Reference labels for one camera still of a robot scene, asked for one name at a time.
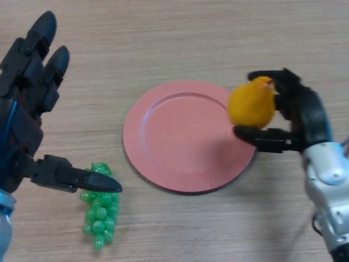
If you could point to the yellow pear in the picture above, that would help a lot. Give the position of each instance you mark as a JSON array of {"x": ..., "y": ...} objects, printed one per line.
[{"x": 251, "y": 103}]

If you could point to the green grape bunch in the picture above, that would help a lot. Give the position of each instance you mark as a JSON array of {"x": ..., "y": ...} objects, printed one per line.
[{"x": 98, "y": 225}]

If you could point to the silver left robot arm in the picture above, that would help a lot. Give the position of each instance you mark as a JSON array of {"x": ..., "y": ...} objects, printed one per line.
[{"x": 5, "y": 229}]

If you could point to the pink round plate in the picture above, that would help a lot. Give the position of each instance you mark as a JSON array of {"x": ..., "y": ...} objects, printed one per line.
[{"x": 185, "y": 136}]

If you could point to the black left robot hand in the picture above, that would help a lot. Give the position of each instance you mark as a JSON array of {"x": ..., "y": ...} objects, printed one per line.
[{"x": 16, "y": 131}]

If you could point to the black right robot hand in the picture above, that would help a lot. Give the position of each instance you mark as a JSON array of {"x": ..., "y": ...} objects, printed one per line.
[{"x": 308, "y": 114}]

